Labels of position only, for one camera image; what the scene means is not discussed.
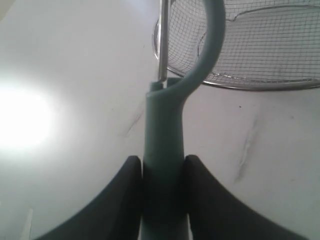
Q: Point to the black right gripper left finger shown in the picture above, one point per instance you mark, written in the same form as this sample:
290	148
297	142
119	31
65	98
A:
115	214

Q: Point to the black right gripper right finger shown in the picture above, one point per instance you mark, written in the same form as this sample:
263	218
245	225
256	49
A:
216	214

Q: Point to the teal handled peeler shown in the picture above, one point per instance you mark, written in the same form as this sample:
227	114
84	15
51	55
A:
164	215

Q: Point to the oval wire mesh basket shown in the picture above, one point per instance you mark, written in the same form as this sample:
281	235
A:
254	45

